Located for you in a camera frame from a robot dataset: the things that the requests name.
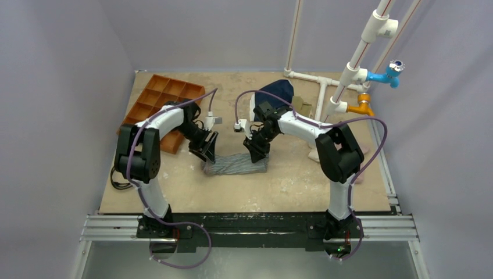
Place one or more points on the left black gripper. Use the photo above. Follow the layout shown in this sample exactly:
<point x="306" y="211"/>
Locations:
<point x="207" y="152"/>

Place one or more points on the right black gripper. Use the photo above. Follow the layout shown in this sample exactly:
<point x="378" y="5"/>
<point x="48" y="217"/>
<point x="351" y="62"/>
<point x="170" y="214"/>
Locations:
<point x="253" y="144"/>

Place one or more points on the grey striped underwear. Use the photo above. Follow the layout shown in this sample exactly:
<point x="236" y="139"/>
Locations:
<point x="236" y="164"/>

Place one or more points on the navy blue underwear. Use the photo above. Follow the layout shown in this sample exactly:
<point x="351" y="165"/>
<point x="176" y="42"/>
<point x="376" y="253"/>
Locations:
<point x="283" y="89"/>

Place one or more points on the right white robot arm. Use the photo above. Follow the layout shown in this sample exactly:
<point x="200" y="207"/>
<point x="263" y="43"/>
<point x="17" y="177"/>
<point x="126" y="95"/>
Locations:
<point x="339" y="153"/>

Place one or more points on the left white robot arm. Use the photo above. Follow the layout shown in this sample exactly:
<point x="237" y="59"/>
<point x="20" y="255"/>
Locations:
<point x="138" y="153"/>

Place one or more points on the olive green underwear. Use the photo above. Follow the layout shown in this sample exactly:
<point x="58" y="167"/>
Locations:
<point x="302" y="107"/>

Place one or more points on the orange compartment tray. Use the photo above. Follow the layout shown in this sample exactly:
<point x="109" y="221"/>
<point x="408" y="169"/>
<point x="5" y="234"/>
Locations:
<point x="159" y="91"/>

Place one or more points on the orange plastic faucet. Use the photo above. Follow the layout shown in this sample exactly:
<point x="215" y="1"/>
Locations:
<point x="363" y="107"/>

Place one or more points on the blue plastic faucet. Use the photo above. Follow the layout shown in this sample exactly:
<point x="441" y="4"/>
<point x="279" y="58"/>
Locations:
<point x="392" y="72"/>

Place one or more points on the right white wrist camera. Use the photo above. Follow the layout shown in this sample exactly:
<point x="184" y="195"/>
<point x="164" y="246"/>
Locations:
<point x="243" y="126"/>

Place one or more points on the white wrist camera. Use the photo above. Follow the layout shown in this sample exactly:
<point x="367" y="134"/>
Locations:
<point x="243" y="126"/>
<point x="210" y="120"/>

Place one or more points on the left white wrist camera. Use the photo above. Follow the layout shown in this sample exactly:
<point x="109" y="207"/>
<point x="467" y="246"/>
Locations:
<point x="210" y="120"/>

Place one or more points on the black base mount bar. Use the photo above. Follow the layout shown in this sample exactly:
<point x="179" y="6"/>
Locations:
<point x="336" y="239"/>

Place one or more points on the aluminium rail frame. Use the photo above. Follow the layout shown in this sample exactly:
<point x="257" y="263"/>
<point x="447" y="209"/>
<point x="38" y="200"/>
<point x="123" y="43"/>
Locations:
<point x="391" y="227"/>

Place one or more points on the white PVC pipe frame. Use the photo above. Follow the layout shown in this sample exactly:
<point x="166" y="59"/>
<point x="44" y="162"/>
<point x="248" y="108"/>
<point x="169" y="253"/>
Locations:
<point x="356" y="44"/>

